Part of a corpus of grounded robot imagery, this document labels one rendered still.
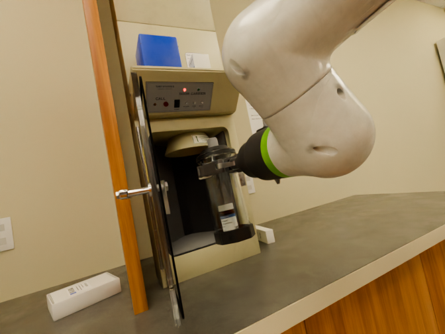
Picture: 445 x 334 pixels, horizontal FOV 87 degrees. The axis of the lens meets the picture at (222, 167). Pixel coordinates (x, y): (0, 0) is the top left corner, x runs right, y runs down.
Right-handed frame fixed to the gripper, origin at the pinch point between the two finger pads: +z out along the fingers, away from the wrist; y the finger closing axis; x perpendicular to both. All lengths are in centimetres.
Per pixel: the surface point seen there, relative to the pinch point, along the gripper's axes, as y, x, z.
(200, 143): -1.5, -10.2, 13.5
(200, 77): -0.4, -26.5, 1.8
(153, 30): 7.6, -46.6, 12.2
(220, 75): -6.5, -26.9, 1.4
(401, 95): -210, -41, 55
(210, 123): -5.4, -16.1, 12.0
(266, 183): -53, 9, 55
